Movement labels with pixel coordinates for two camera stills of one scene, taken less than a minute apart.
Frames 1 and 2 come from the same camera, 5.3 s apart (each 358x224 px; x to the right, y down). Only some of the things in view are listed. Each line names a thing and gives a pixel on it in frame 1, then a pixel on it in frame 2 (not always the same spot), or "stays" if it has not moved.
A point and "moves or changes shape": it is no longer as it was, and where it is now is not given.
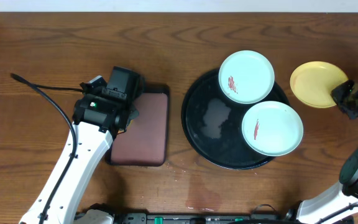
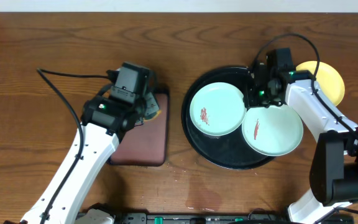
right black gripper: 337,94 to 252,101
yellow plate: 312,82 stays
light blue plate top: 246,77 to 217,109
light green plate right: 272,128 stays
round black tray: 212,124 stays
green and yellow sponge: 133,114 moves or changes shape
